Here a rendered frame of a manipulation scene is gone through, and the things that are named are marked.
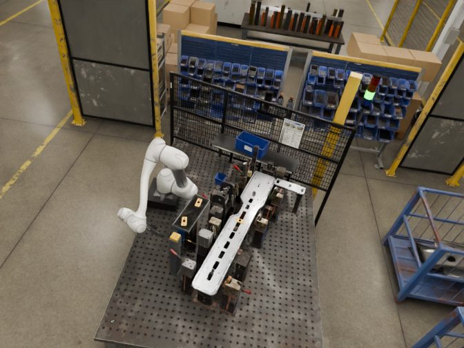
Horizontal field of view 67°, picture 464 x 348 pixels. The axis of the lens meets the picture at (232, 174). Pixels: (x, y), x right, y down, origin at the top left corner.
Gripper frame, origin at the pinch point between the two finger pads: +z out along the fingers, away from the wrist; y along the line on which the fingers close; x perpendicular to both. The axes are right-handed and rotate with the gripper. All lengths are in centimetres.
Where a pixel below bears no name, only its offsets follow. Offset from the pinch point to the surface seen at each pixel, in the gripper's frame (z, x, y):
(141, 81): -3, -115, 225
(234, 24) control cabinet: 219, -419, 548
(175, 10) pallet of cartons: 33, -276, 395
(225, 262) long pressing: 21, -17, -61
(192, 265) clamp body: -1, -3, -57
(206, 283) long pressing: 9, 1, -68
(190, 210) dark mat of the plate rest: -5.4, -31.7, -23.0
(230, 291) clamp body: 19, -5, -82
